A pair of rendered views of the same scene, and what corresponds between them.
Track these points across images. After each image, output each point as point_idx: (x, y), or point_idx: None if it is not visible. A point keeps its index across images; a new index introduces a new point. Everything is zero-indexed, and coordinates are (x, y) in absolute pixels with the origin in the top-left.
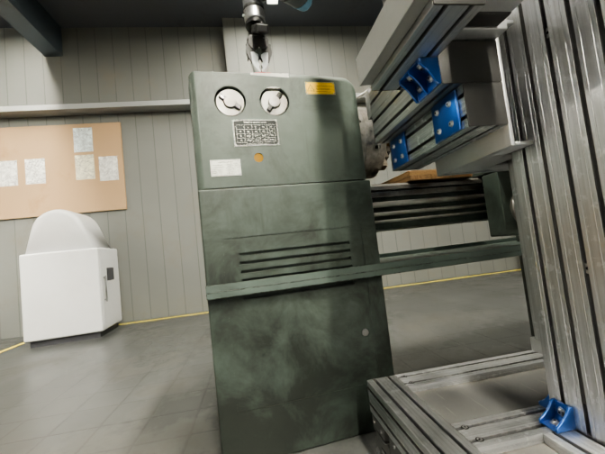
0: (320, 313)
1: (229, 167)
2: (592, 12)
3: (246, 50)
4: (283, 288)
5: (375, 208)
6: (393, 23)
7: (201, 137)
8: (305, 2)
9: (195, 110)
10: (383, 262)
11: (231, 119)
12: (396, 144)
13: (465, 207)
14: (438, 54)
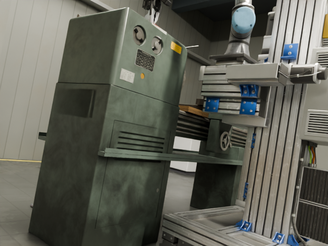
0: (143, 175)
1: (129, 76)
2: (299, 97)
3: (150, 6)
4: (137, 158)
5: None
6: (261, 75)
7: (121, 51)
8: None
9: (123, 32)
10: None
11: (137, 47)
12: (211, 100)
13: (200, 133)
14: (259, 86)
